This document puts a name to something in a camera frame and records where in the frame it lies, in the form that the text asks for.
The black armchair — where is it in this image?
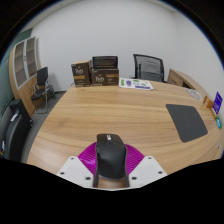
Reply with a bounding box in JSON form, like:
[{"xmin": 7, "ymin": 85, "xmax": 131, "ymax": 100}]
[{"xmin": 0, "ymin": 98, "xmax": 34, "ymax": 163}]

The small orange box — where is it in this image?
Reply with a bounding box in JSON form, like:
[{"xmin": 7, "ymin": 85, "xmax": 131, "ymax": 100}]
[{"xmin": 203, "ymin": 95, "xmax": 215, "ymax": 109}]

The black visitor chair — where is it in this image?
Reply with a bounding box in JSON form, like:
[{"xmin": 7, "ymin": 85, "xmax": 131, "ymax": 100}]
[{"xmin": 30, "ymin": 66, "xmax": 56, "ymax": 114}]

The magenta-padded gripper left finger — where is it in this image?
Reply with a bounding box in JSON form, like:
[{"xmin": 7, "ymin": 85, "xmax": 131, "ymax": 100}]
[{"xmin": 56, "ymin": 141, "xmax": 101, "ymax": 188}]

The dark grey mouse pad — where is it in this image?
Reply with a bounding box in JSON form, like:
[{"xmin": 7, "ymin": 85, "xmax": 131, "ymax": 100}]
[{"xmin": 165, "ymin": 103, "xmax": 209, "ymax": 144}]

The purple sign card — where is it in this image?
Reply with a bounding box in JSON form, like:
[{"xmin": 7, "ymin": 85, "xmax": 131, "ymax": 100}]
[{"xmin": 212, "ymin": 91, "xmax": 223, "ymax": 115}]

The black computer mouse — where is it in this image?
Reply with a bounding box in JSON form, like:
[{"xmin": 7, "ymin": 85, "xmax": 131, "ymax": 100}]
[{"xmin": 95, "ymin": 133, "xmax": 128, "ymax": 183}]

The wooden side desk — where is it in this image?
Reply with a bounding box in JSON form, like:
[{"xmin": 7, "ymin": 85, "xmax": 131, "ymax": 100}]
[{"xmin": 166, "ymin": 68, "xmax": 211, "ymax": 101}]

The wooden shelf unit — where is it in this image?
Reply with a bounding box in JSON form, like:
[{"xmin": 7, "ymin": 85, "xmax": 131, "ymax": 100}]
[{"xmin": 8, "ymin": 35, "xmax": 43, "ymax": 118}]

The round grey white disc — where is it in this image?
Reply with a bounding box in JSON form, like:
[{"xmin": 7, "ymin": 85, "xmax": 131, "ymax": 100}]
[{"xmin": 186, "ymin": 87, "xmax": 204, "ymax": 101}]

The black mesh office chair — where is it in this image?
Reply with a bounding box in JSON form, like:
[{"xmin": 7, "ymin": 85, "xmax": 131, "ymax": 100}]
[{"xmin": 132, "ymin": 53, "xmax": 166, "ymax": 83}]

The black carton box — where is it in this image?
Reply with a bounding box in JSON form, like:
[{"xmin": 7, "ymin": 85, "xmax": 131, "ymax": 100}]
[{"xmin": 91, "ymin": 55, "xmax": 119, "ymax": 71}]

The printed paper sheet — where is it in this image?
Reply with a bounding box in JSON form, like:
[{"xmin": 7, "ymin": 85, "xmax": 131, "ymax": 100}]
[{"xmin": 118, "ymin": 77, "xmax": 154, "ymax": 91}]

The small green box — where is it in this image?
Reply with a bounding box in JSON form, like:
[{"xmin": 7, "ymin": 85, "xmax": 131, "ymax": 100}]
[{"xmin": 214, "ymin": 115, "xmax": 223, "ymax": 130}]

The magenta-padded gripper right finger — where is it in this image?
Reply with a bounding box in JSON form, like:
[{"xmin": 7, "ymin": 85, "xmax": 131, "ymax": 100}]
[{"xmin": 123, "ymin": 143, "xmax": 168, "ymax": 188}]

